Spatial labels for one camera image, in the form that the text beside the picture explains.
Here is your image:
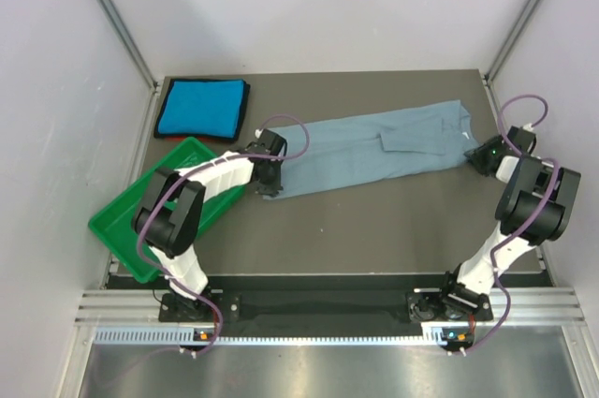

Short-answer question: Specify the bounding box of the light blue t-shirt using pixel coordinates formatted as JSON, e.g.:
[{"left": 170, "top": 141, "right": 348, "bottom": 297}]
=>
[{"left": 274, "top": 100, "right": 478, "bottom": 199}]

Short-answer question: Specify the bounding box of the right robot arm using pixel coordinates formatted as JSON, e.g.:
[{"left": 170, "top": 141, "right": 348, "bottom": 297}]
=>
[{"left": 436, "top": 125, "right": 581, "bottom": 319}]

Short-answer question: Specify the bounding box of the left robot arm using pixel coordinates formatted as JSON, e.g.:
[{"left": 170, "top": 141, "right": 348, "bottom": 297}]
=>
[{"left": 131, "top": 129, "right": 287, "bottom": 320}]

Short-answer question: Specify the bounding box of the folded bright blue t-shirt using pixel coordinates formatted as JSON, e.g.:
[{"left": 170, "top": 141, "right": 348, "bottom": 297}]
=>
[{"left": 157, "top": 79, "right": 246, "bottom": 139}]

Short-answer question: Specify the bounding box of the green plastic tray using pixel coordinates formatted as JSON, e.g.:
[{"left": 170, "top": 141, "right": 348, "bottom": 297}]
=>
[{"left": 87, "top": 136, "right": 247, "bottom": 284}]

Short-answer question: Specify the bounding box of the aluminium frame rail front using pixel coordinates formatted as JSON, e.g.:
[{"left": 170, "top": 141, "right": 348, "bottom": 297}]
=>
[{"left": 75, "top": 287, "right": 585, "bottom": 326}]

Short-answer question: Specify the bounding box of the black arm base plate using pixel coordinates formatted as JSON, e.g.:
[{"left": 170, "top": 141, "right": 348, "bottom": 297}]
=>
[{"left": 159, "top": 287, "right": 492, "bottom": 325}]

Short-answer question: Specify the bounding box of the grey slotted cable duct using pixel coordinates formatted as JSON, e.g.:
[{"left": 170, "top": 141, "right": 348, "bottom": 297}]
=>
[{"left": 93, "top": 326, "right": 469, "bottom": 347}]

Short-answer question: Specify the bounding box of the right aluminium corner post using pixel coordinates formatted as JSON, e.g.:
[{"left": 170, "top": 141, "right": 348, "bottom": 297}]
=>
[{"left": 483, "top": 0, "right": 543, "bottom": 86}]

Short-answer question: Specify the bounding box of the aluminium corner post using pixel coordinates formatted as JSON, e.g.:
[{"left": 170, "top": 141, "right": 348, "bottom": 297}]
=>
[
  {"left": 483, "top": 0, "right": 543, "bottom": 86},
  {"left": 65, "top": 0, "right": 163, "bottom": 90}
]

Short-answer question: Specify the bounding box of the left aluminium corner post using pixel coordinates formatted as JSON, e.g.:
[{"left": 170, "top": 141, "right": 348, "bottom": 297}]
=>
[{"left": 65, "top": 0, "right": 163, "bottom": 90}]

